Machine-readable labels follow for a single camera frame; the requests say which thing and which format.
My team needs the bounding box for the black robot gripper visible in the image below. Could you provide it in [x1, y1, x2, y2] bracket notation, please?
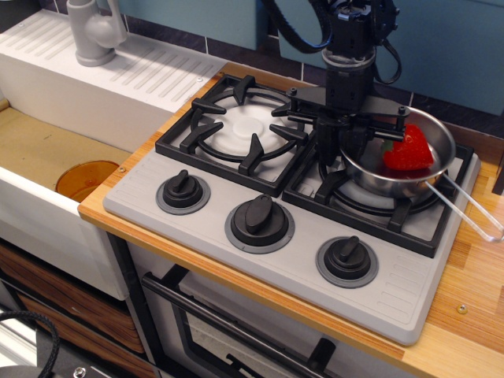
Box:
[287, 66, 410, 166]

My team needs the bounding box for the small steel saucepan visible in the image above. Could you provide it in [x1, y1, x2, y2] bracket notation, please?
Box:
[341, 108, 503, 243]

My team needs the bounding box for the red plastic strawberry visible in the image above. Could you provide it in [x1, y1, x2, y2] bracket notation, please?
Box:
[383, 124, 434, 171]

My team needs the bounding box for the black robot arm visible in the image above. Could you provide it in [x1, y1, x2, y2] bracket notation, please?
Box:
[263, 1, 410, 165]

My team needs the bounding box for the black middle stove knob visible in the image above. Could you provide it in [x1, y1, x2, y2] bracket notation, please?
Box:
[224, 195, 295, 254]

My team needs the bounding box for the black stove knob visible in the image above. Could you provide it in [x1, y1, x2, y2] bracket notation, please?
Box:
[156, 169, 211, 216]
[316, 235, 379, 289]
[224, 195, 295, 254]

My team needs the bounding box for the grey toy stove top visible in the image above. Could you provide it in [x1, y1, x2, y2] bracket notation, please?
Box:
[102, 72, 482, 347]

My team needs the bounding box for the black right stove knob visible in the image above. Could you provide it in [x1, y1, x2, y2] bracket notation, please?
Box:
[316, 235, 379, 289]

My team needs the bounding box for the black left stove knob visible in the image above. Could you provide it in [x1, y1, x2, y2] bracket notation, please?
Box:
[156, 169, 211, 216]

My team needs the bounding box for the black left burner grate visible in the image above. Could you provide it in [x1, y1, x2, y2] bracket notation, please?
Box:
[155, 75, 315, 197]

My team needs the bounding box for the black burner grate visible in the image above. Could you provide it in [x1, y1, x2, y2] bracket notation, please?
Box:
[155, 75, 315, 197]
[282, 135, 461, 258]

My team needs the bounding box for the black right burner grate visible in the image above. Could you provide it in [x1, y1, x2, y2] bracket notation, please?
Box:
[282, 135, 461, 258]

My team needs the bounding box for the orange plastic bowl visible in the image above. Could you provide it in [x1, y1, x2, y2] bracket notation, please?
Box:
[55, 160, 119, 202]

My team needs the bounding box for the grey toy faucet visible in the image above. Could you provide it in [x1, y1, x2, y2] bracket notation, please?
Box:
[66, 0, 128, 67]

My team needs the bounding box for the white toy sink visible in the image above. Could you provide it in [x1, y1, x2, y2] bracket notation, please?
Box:
[1, 10, 224, 300]

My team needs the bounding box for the wooden drawer front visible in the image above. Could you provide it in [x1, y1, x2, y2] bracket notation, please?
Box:
[1, 240, 156, 377]

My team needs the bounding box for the oven door with black handle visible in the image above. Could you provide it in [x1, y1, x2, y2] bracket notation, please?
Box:
[140, 265, 405, 377]

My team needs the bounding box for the black braided cable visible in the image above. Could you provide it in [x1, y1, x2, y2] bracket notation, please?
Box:
[0, 309, 61, 378]

